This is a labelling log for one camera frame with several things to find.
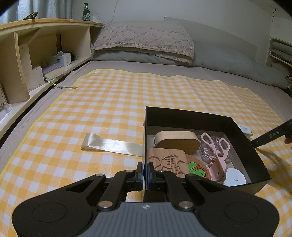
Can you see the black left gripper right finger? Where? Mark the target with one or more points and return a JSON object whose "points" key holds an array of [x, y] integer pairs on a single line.
{"points": [[150, 177]]}

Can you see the round cork frog coaster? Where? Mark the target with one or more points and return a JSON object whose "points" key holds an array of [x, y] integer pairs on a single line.
{"points": [[197, 167]]}

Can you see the tissue box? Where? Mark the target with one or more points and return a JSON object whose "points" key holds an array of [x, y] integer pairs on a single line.
{"points": [[61, 57]]}

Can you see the green glass bottle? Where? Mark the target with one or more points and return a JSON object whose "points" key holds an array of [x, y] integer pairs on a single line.
{"points": [[86, 13]]}

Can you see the clear plastic case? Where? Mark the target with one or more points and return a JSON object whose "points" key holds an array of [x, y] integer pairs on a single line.
{"points": [[205, 150]]}

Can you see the beige textured pillow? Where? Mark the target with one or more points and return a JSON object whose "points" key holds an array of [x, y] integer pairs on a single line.
{"points": [[169, 40]]}

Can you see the carved wooden block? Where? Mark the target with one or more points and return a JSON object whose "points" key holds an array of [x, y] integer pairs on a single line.
{"points": [[169, 160]]}

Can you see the pink scissors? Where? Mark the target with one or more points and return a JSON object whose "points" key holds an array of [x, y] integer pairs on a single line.
{"points": [[217, 166]]}

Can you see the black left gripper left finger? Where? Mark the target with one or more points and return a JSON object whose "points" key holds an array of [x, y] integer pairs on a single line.
{"points": [[139, 177]]}

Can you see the purple book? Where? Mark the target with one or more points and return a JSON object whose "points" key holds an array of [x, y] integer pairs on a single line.
{"points": [[53, 71]]}

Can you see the black cardboard box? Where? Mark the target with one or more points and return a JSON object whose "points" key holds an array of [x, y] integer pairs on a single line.
{"points": [[159, 119]]}

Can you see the oval wooden box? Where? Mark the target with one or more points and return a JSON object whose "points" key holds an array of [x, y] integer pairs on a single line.
{"points": [[178, 140]]}

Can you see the grey pillow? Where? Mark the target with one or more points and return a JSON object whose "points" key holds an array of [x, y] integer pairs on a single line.
{"points": [[207, 55]]}

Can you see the white charger adapter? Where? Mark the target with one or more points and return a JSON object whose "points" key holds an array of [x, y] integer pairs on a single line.
{"points": [[246, 130]]}

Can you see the white round disc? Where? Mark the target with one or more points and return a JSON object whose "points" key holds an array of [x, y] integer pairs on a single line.
{"points": [[234, 178]]}

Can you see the white side shelf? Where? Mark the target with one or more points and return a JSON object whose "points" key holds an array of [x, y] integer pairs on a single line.
{"points": [[279, 57]]}

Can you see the yellow checkered cloth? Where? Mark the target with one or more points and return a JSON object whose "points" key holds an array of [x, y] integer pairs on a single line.
{"points": [[111, 104]]}

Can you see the wooden bedside shelf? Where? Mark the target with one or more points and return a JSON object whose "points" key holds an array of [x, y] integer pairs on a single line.
{"points": [[26, 44]]}

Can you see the dark object on shelf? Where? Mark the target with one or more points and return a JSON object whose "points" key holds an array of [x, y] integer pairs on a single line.
{"points": [[31, 16]]}

